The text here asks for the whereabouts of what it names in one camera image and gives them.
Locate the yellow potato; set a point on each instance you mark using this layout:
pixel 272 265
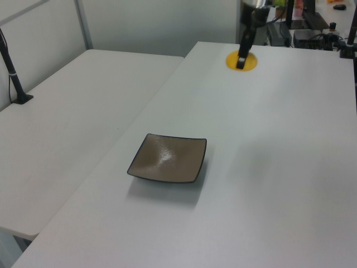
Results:
pixel 231 60

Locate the pink packet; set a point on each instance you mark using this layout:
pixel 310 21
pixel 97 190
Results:
pixel 299 7

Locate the black long bar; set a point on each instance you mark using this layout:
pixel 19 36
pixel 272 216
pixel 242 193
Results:
pixel 315 19

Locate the black computer mouse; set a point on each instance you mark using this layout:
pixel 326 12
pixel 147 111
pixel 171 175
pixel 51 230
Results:
pixel 339 6

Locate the black electronics box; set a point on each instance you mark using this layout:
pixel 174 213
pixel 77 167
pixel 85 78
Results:
pixel 279 33

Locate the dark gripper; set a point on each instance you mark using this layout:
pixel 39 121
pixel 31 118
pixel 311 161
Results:
pixel 255 14

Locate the black camera stand pole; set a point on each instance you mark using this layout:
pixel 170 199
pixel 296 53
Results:
pixel 11 75

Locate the black controller unit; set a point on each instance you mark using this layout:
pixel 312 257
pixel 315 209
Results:
pixel 306 39

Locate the grey partition frame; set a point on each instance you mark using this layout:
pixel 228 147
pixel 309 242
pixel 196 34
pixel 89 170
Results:
pixel 83 25

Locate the green plant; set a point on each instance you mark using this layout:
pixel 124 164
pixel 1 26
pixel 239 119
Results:
pixel 279 2

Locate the brown square ceramic plate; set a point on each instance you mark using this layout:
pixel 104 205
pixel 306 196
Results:
pixel 167 160

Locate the black upright post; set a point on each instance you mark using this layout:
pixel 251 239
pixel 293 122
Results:
pixel 290 14

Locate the black clamped stand pole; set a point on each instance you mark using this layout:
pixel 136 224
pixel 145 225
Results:
pixel 352 28

